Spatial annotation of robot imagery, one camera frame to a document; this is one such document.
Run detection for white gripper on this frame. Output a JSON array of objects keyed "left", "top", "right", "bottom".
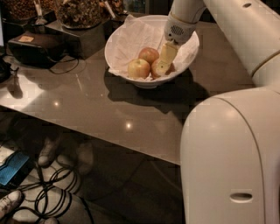
[{"left": 156, "top": 13, "right": 196, "bottom": 75}]

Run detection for red-yellow apple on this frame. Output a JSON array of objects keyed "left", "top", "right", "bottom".
[
  {"left": 138, "top": 47, "right": 159, "bottom": 65},
  {"left": 150, "top": 59, "right": 175, "bottom": 79}
]

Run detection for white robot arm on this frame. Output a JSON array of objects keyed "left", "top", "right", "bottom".
[{"left": 164, "top": 0, "right": 280, "bottom": 224}]

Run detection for left yellow apple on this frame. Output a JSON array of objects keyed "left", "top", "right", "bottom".
[{"left": 128, "top": 59, "right": 151, "bottom": 79}]

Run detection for white paper liner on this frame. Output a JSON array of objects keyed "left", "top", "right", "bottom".
[{"left": 105, "top": 15, "right": 200, "bottom": 86}]

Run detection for grey metal stand box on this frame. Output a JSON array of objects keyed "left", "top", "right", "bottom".
[{"left": 45, "top": 20, "right": 106, "bottom": 60}]

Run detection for glass jar of granola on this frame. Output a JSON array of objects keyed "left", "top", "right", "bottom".
[{"left": 55, "top": 0, "right": 101, "bottom": 30}]

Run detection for black device with label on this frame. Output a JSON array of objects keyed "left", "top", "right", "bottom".
[{"left": 8, "top": 31, "right": 66, "bottom": 68}]

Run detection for metal scoop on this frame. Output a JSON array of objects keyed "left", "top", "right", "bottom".
[{"left": 33, "top": 0, "right": 47, "bottom": 25}]

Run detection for white shoe under table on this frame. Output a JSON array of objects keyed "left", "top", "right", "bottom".
[
  {"left": 58, "top": 141, "right": 94, "bottom": 175},
  {"left": 38, "top": 137, "right": 60, "bottom": 167}
]

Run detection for glass jar of nuts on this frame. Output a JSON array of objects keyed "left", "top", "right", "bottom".
[{"left": 0, "top": 0, "right": 54, "bottom": 21}]

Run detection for blue foot pedal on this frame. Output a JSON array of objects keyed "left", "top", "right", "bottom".
[{"left": 0, "top": 152, "right": 30, "bottom": 187}]

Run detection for white shoe bottom left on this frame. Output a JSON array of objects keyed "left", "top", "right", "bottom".
[{"left": 0, "top": 190, "right": 23, "bottom": 220}]

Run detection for black cable on table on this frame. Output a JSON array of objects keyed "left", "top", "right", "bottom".
[{"left": 47, "top": 56, "right": 81, "bottom": 75}]

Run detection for black cables on floor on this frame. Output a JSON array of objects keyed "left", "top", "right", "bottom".
[{"left": 11, "top": 165, "right": 95, "bottom": 224}]

